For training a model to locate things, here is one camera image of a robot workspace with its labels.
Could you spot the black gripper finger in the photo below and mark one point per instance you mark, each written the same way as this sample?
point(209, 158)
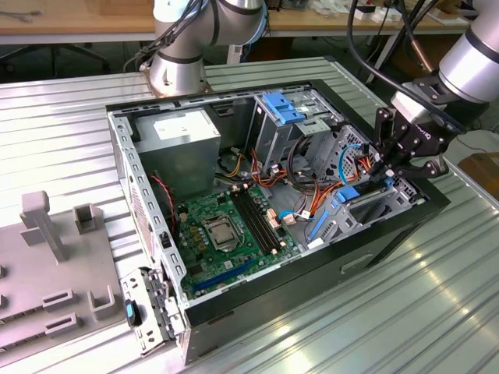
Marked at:
point(425, 167)
point(386, 128)

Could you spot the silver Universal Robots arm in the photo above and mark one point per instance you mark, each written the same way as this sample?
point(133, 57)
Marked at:
point(175, 74)

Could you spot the grey metal disk bay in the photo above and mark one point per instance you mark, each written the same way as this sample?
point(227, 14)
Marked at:
point(339, 222)

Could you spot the brown cardboard box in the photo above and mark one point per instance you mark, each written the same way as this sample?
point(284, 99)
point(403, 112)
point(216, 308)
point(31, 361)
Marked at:
point(483, 171)

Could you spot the blue plastic drive latch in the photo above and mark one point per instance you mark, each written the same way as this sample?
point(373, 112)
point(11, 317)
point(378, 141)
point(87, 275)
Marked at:
point(282, 107)

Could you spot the white boxes on desk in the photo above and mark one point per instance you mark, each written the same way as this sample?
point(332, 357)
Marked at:
point(380, 16)

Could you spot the grey optical drive cage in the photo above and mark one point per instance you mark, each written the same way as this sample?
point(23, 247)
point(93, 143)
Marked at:
point(273, 136)

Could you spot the black RAM slot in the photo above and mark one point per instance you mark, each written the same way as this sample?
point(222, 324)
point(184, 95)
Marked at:
point(265, 218)
point(249, 224)
point(260, 220)
point(254, 222)

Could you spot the CPU socket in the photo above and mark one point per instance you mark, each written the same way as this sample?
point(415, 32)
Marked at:
point(219, 233)

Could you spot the black open PC case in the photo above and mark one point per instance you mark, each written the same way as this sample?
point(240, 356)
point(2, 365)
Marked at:
point(273, 300)

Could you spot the grey power supply unit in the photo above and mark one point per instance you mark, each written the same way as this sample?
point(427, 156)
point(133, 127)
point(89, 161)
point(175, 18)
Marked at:
point(175, 156)

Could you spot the blue expansion slot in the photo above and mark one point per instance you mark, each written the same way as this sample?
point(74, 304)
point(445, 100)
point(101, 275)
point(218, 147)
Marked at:
point(222, 276)

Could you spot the green motherboard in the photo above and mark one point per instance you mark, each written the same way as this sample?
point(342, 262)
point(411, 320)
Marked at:
point(202, 269)

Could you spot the black and blue latch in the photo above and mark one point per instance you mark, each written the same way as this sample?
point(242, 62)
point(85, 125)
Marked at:
point(132, 311)

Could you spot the wooden desk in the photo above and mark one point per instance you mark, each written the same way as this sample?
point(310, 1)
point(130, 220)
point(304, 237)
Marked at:
point(78, 23)

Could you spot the grey parts rack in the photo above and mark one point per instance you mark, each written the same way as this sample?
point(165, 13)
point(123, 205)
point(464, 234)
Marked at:
point(58, 272)

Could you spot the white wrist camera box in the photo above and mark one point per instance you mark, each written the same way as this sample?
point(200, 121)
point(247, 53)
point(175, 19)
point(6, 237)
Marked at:
point(409, 107)

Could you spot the silver rear slot bracket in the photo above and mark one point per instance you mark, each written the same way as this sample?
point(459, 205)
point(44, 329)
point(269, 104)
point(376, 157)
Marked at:
point(150, 311)

